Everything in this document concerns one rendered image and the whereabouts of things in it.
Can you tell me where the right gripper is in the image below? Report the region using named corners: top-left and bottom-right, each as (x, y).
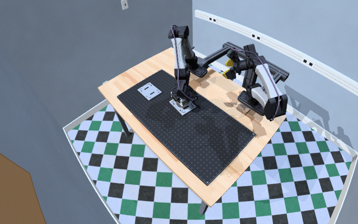
top-left (171, 85), bottom-right (193, 102)

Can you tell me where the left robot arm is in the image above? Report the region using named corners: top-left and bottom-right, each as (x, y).
top-left (227, 44), bottom-right (288, 120)

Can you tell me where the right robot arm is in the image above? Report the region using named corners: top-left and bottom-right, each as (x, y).
top-left (168, 26), bottom-right (207, 104)

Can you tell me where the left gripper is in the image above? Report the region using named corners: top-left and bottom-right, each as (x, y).
top-left (222, 59), bottom-right (249, 80)

